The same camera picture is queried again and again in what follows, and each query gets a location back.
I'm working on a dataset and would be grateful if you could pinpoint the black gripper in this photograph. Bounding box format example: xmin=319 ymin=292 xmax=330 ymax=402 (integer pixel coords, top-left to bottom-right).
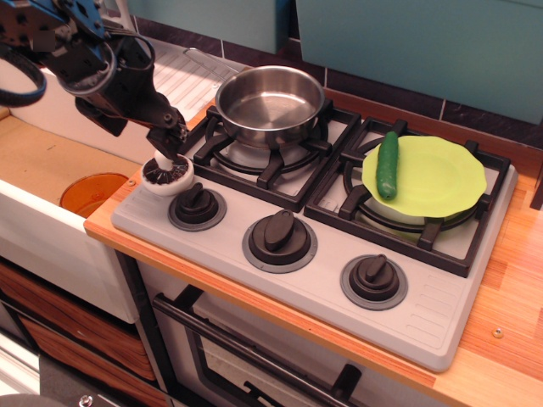
xmin=75 ymin=36 xmax=187 ymax=161

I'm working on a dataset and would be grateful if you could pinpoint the white brown toy mushroom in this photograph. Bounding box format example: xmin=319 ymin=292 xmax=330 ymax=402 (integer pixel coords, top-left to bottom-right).
xmin=141 ymin=150 xmax=194 ymax=197

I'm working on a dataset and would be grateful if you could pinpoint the green toy pickle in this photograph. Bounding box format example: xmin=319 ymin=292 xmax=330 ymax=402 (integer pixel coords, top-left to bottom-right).
xmin=376 ymin=131 xmax=399 ymax=200

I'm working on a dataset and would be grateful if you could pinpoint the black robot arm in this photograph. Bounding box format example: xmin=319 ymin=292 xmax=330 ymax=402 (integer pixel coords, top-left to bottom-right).
xmin=1 ymin=1 xmax=187 ymax=163

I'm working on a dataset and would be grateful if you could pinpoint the black left stove knob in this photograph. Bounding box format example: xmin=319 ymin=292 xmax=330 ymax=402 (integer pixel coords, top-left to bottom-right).
xmin=168 ymin=182 xmax=227 ymax=232

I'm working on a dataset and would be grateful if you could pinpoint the black stove knob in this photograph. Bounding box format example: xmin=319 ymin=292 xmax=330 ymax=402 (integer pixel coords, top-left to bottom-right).
xmin=168 ymin=182 xmax=227 ymax=232
xmin=340 ymin=254 xmax=408 ymax=311
xmin=242 ymin=209 xmax=318 ymax=274

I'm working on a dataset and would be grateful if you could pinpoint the black middle stove knob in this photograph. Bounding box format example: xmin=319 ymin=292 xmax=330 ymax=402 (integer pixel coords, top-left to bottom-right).
xmin=242 ymin=209 xmax=318 ymax=274

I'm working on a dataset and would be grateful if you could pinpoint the black right stove knob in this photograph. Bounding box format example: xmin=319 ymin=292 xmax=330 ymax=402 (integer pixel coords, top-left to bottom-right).
xmin=340 ymin=254 xmax=408 ymax=311

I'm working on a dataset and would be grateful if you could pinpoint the light green plate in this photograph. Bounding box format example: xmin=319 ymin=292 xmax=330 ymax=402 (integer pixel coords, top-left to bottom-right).
xmin=361 ymin=136 xmax=487 ymax=218

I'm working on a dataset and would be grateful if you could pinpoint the grey toy stove top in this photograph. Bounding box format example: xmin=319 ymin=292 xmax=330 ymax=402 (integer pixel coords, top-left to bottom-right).
xmin=109 ymin=114 xmax=519 ymax=374

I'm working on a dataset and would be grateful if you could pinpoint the steel saucepan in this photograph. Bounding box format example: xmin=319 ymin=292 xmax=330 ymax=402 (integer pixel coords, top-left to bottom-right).
xmin=183 ymin=47 xmax=327 ymax=151

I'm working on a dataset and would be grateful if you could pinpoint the black left burner grate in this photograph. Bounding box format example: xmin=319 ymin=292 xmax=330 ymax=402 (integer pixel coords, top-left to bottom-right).
xmin=181 ymin=99 xmax=362 ymax=212

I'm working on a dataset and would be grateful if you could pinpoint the black burner grate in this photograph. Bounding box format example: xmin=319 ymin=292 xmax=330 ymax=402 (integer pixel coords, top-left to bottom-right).
xmin=181 ymin=99 xmax=362 ymax=212
xmin=305 ymin=118 xmax=518 ymax=277

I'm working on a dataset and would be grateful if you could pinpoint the wooden drawer front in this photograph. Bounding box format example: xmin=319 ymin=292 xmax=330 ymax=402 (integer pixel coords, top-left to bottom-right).
xmin=1 ymin=259 xmax=168 ymax=406

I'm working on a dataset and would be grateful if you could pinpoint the black right burner grate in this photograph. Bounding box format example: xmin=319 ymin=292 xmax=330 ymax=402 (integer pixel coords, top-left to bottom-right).
xmin=305 ymin=118 xmax=518 ymax=277

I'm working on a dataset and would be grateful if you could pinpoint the black braided cable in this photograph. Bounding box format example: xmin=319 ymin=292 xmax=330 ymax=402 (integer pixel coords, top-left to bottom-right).
xmin=0 ymin=44 xmax=48 ymax=109

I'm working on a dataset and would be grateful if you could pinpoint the oven door with handle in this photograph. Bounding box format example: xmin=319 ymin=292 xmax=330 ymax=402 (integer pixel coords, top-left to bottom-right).
xmin=139 ymin=264 xmax=440 ymax=406

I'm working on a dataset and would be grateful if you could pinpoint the teal wall cabinet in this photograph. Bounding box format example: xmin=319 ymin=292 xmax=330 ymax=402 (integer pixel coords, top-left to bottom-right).
xmin=129 ymin=1 xmax=542 ymax=124

